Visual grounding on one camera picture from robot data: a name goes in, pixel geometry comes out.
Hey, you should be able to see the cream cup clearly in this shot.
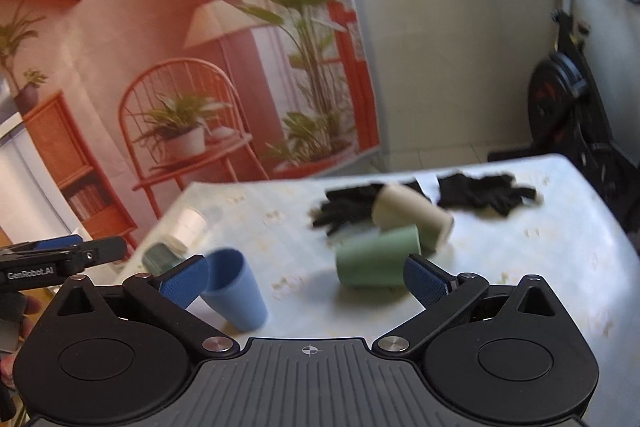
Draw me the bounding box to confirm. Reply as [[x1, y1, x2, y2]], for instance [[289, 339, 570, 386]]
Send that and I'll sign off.
[[372, 184, 456, 256]]

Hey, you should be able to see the person's left hand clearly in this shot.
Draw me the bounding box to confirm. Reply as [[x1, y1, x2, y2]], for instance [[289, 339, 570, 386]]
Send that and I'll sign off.
[[0, 296, 46, 389]]

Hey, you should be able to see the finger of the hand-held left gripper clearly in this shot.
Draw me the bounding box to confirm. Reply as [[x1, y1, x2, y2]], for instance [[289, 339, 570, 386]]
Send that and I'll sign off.
[[64, 236, 129, 267], [0, 235, 84, 254]]

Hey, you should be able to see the white translucent cup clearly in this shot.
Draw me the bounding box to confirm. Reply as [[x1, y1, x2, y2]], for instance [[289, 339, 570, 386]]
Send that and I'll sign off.
[[170, 207, 209, 244]]

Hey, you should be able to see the wall poster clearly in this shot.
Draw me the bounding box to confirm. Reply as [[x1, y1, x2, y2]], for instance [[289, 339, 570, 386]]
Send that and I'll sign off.
[[0, 0, 382, 260]]

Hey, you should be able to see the black exercise bike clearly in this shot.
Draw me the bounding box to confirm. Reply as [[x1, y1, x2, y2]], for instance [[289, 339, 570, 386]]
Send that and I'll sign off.
[[487, 0, 640, 253]]

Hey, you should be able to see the black glove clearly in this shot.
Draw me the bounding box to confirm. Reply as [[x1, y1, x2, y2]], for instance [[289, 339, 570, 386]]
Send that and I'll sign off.
[[310, 184, 389, 238], [436, 173, 539, 219]]

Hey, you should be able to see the blue cup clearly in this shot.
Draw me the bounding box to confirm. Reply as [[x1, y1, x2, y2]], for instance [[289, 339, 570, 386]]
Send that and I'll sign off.
[[201, 248, 270, 332]]

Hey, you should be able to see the pale patterned tablecloth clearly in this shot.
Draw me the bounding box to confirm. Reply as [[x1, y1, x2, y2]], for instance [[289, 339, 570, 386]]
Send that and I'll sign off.
[[114, 154, 640, 349]]

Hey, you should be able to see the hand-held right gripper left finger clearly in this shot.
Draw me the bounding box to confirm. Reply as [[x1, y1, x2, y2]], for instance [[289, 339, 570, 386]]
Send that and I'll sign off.
[[46, 254, 238, 358]]

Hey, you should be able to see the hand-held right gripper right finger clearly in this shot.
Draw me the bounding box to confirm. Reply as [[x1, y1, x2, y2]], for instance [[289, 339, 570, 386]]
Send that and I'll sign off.
[[375, 253, 572, 356]]

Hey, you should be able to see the dark green cup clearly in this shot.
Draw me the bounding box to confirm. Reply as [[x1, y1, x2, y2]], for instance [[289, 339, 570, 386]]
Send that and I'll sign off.
[[141, 243, 189, 276]]

